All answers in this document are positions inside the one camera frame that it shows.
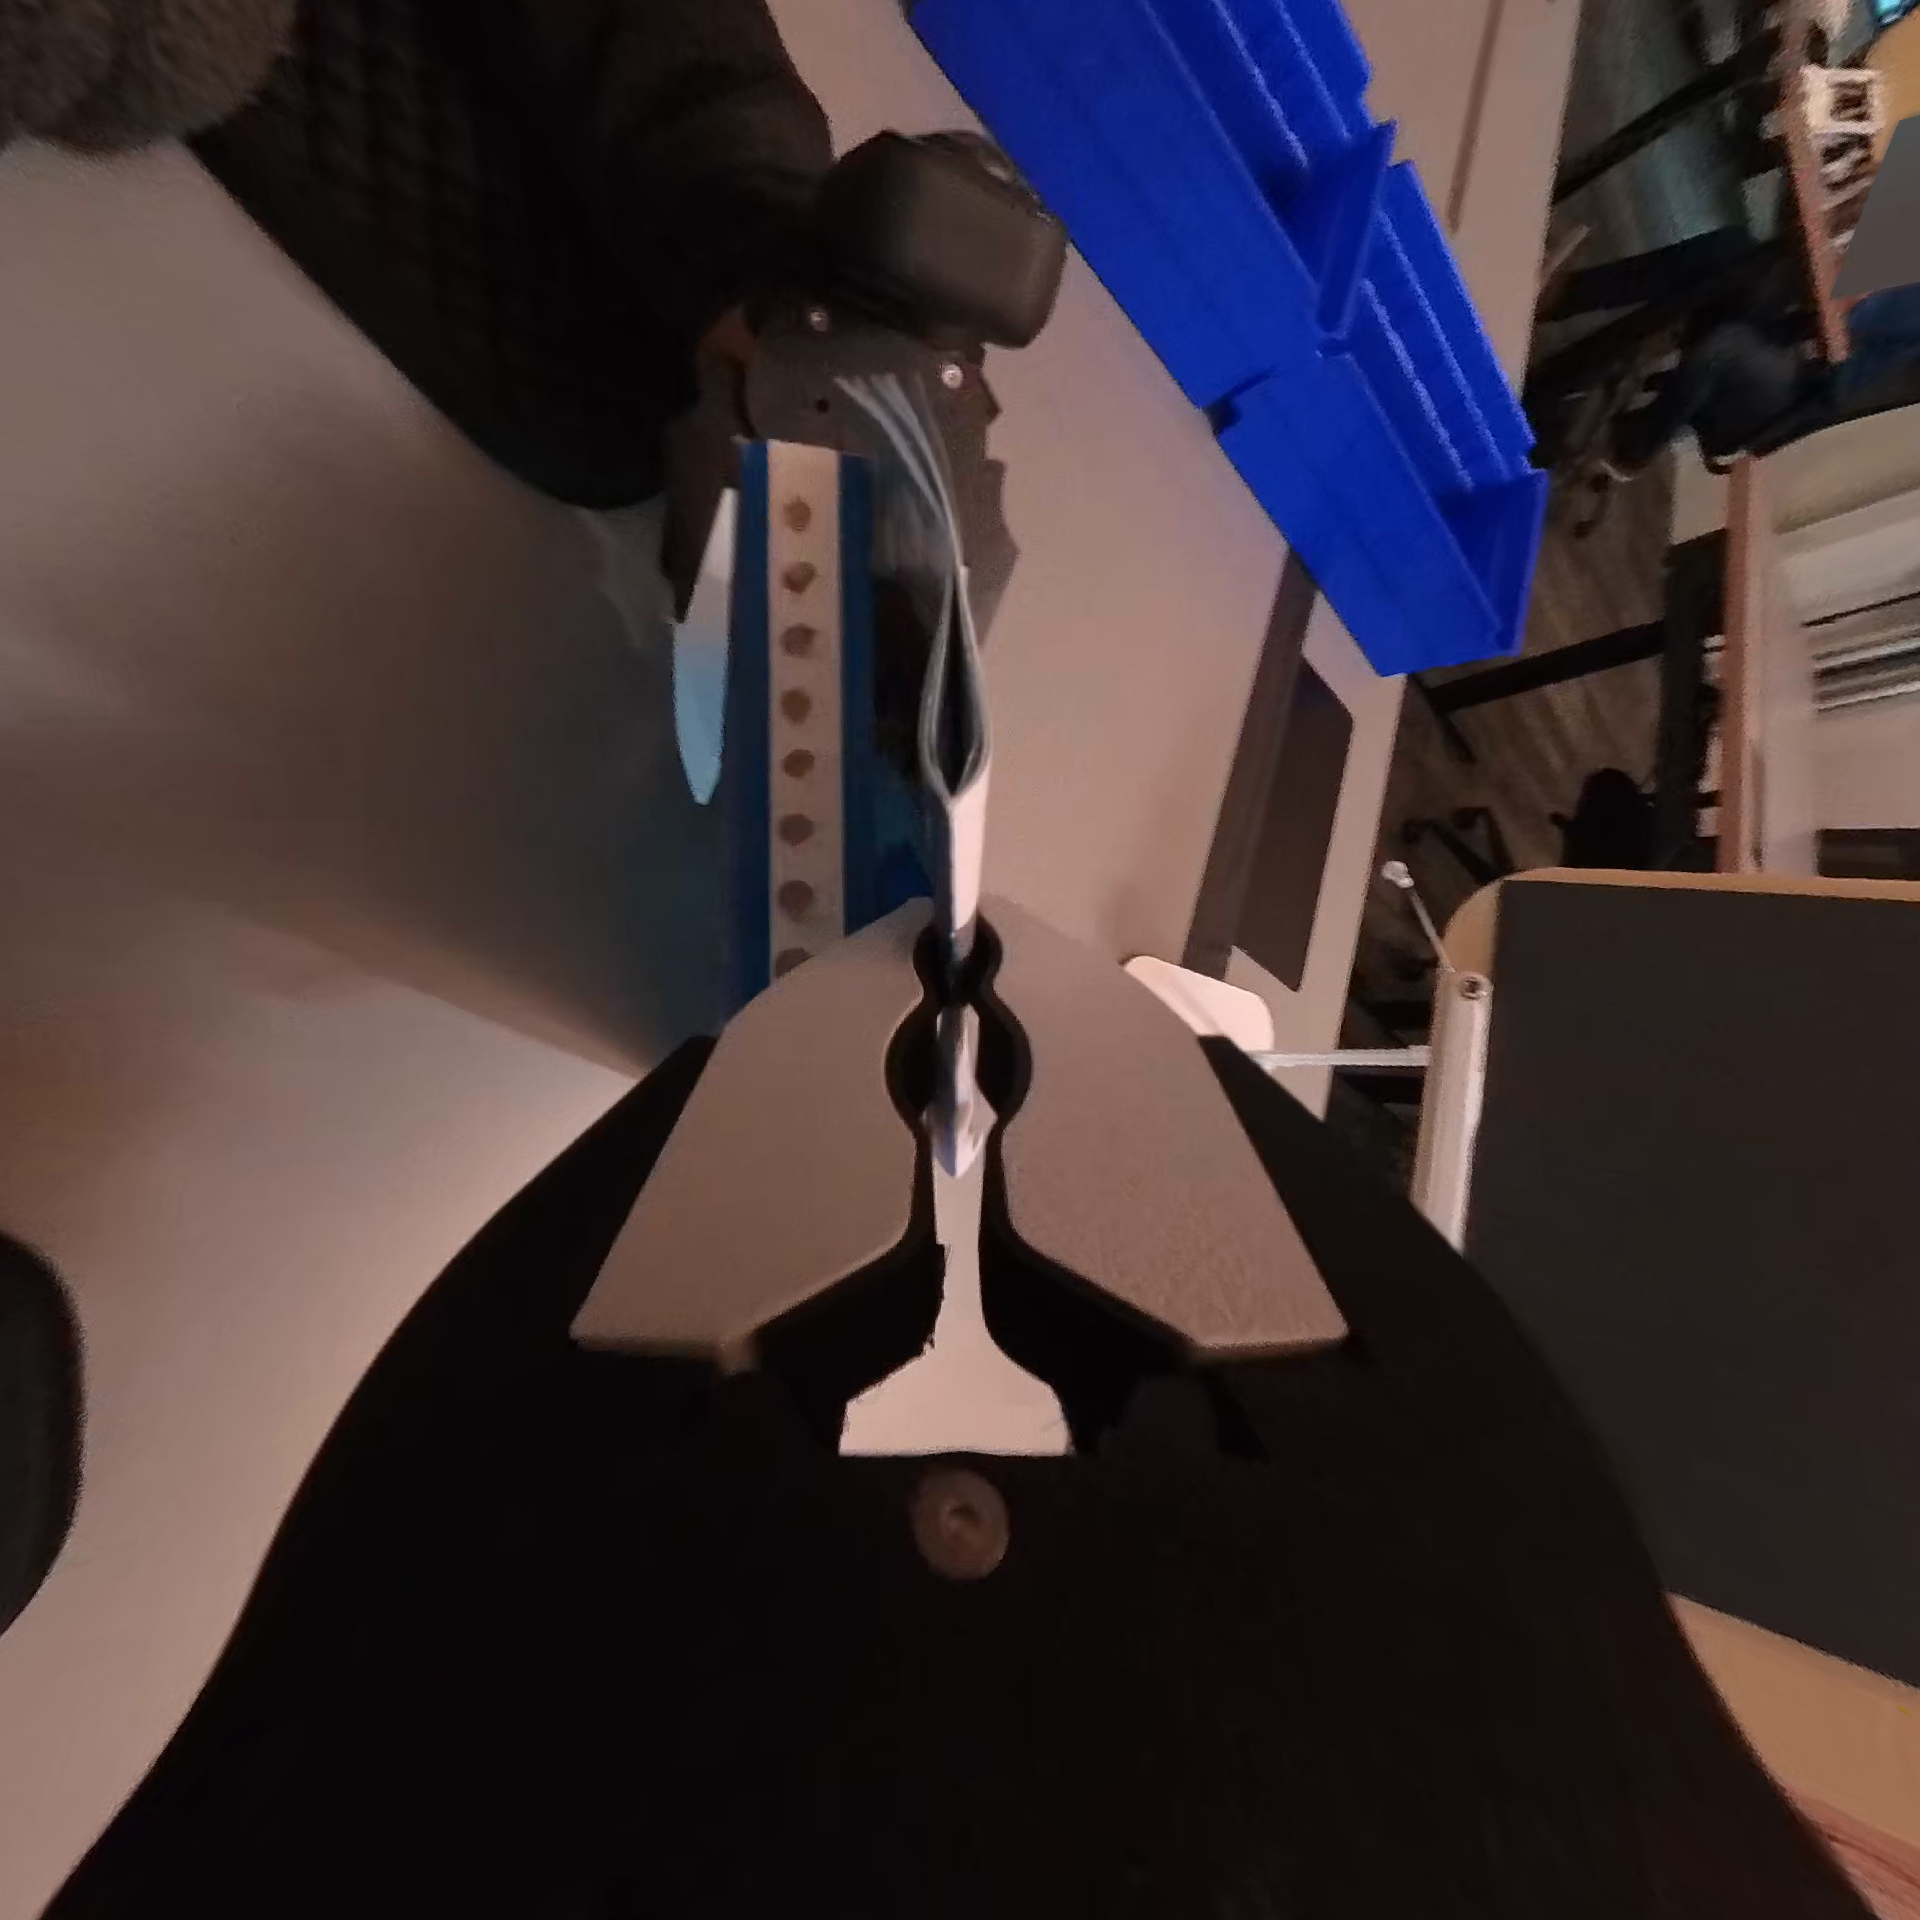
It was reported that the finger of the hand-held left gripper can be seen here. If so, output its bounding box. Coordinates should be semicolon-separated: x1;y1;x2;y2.
671;491;741;808

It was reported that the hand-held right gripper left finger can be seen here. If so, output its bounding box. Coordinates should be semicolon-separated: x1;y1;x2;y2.
569;902;955;1375

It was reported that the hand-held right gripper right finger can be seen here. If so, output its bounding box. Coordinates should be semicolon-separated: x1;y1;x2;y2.
964;896;1346;1367

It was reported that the blue lego set box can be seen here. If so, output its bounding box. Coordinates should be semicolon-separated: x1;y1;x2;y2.
677;436;964;1023

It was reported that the lego instruction booklet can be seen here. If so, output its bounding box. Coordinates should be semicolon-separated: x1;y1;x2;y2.
838;365;1001;1179

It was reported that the person's left forearm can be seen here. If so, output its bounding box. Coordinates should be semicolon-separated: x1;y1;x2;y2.
194;0;838;513

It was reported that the white stand base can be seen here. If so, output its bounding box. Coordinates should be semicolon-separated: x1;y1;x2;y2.
1121;952;1282;1053

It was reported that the black table cover panel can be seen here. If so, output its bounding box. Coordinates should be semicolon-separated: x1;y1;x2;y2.
1197;657;1356;996

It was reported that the black chair armrest pad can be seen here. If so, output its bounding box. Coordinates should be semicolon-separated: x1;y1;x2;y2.
0;1234;88;1642

